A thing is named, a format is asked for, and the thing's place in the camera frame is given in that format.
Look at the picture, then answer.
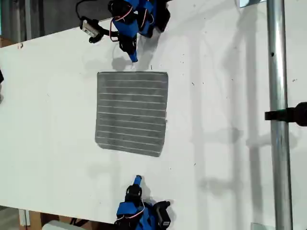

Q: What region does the white box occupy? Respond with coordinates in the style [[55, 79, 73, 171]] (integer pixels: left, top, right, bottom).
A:
[[42, 219, 81, 230]]

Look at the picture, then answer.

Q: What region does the grey metal upright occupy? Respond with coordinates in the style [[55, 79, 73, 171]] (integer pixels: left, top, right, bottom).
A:
[[24, 0, 33, 41]]

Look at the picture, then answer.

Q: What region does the grey striped towel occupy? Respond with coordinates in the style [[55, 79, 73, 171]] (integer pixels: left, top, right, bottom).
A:
[[94, 70, 169, 158]]

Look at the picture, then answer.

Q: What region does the black camera cable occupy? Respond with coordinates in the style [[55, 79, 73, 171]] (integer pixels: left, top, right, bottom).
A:
[[75, 0, 111, 21]]

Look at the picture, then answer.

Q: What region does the steel post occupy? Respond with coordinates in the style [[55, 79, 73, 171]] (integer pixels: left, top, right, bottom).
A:
[[266, 0, 294, 230]]

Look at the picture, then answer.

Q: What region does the short black camera stalk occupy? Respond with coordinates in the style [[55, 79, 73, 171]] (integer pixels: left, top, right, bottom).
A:
[[153, 200, 171, 213], [102, 27, 120, 43]]

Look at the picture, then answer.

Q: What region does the black camera box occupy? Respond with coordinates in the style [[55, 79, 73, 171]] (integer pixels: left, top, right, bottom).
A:
[[158, 209, 172, 227], [80, 18, 106, 44]]

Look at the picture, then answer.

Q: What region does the brown cardboard box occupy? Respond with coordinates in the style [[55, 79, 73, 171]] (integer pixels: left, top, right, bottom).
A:
[[0, 35, 19, 48], [26, 210, 106, 230]]

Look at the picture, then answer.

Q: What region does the white metal rail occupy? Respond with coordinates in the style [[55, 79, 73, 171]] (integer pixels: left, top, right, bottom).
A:
[[18, 208, 31, 227]]

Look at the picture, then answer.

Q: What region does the black post clamp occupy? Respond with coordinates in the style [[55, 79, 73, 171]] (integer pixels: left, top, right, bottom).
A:
[[264, 102, 307, 127]]

